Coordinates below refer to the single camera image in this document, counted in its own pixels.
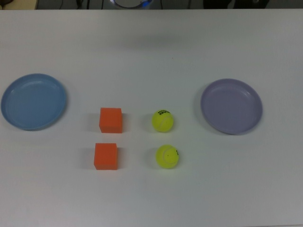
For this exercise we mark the yellow tennis ball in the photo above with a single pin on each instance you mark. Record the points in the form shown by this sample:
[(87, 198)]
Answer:
[(166, 157), (162, 121)]

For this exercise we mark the orange cube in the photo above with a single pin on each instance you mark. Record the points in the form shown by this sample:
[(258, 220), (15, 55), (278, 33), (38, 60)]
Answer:
[(110, 119), (105, 156)]

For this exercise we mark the purple plate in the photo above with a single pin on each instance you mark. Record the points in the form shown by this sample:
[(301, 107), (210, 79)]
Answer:
[(232, 106)]

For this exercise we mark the blue plate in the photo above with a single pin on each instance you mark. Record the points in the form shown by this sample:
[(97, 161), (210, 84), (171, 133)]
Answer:
[(33, 101)]

